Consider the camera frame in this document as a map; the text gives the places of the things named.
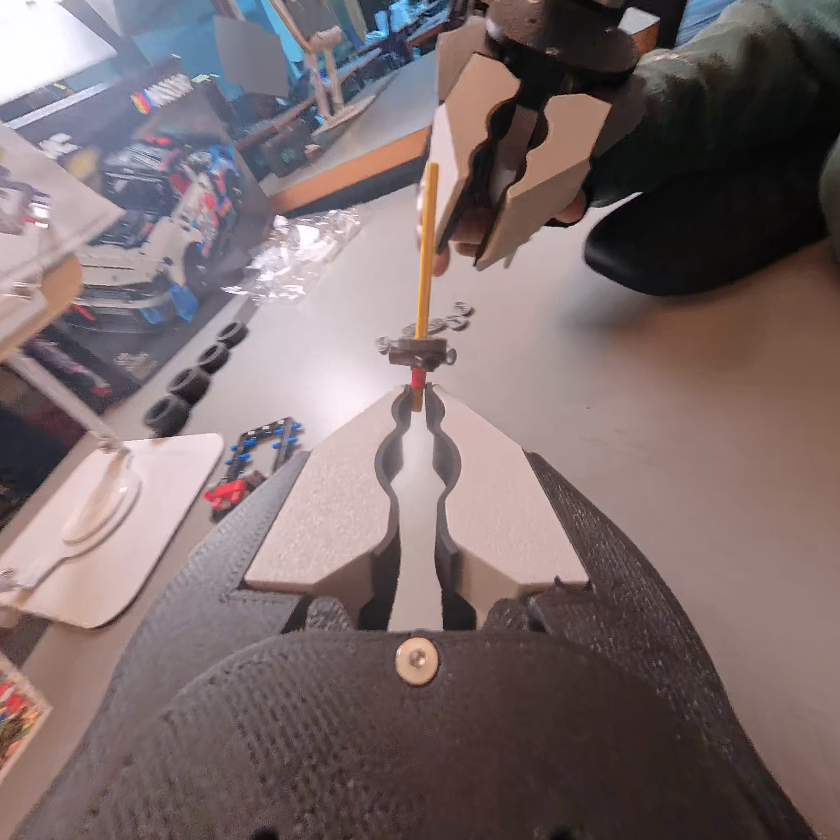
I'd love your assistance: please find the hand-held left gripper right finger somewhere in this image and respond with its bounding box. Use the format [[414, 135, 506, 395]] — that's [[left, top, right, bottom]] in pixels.
[[423, 383, 592, 627]]

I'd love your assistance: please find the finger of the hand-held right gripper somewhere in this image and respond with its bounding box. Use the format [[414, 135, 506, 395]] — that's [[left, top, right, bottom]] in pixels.
[[428, 51, 524, 256], [472, 91, 616, 273]]

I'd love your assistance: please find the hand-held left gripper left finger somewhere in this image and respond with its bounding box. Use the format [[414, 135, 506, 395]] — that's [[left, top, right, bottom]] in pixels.
[[243, 386, 414, 627]]

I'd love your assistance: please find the yellow lego axle assembly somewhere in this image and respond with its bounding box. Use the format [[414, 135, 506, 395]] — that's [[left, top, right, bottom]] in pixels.
[[375, 161, 458, 416]]

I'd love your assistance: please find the cluster of grey lego discs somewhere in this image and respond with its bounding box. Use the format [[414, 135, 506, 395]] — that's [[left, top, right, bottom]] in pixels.
[[425, 301, 476, 334]]

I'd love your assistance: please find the instruction booklet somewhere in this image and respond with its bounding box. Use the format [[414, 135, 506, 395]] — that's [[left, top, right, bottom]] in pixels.
[[0, 125, 126, 280]]

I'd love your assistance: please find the person's right forearm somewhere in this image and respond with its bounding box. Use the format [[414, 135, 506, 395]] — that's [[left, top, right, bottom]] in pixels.
[[584, 0, 840, 217]]

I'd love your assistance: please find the black lego set box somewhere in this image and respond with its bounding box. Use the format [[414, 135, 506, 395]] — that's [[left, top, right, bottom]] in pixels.
[[20, 62, 266, 401]]

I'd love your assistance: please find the person's right hand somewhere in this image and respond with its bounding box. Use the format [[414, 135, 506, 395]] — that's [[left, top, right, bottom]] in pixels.
[[449, 209, 492, 260]]

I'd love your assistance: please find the orange edged table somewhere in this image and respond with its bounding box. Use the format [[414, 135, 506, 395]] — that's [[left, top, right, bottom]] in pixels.
[[261, 49, 442, 219]]

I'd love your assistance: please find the wooden easel stand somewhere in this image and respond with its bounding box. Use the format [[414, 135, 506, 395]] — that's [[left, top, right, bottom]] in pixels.
[[266, 0, 378, 142]]

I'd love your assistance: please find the white book stand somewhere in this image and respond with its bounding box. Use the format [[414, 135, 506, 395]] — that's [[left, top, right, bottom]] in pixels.
[[0, 252, 225, 631]]

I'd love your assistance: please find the clear plastic bag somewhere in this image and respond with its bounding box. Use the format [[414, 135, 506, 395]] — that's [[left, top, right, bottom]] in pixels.
[[222, 205, 364, 308]]

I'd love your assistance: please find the person's green sweatshirt torso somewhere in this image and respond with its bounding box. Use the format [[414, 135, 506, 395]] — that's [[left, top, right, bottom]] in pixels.
[[817, 131, 840, 257]]

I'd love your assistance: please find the colourful sticker sheet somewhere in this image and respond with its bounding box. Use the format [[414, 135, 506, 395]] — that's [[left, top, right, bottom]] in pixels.
[[0, 653, 53, 774]]

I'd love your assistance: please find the black lego frame assembly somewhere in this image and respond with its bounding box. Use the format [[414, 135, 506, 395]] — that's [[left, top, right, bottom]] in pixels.
[[202, 415, 305, 514]]

